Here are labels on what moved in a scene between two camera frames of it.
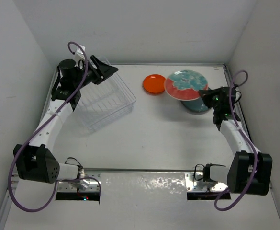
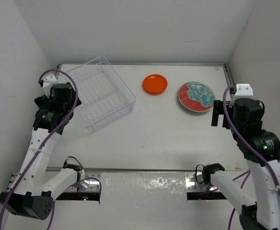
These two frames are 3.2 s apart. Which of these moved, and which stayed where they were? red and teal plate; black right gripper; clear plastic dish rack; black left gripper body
Moved: black left gripper body; red and teal plate; black right gripper
Stayed: clear plastic dish rack
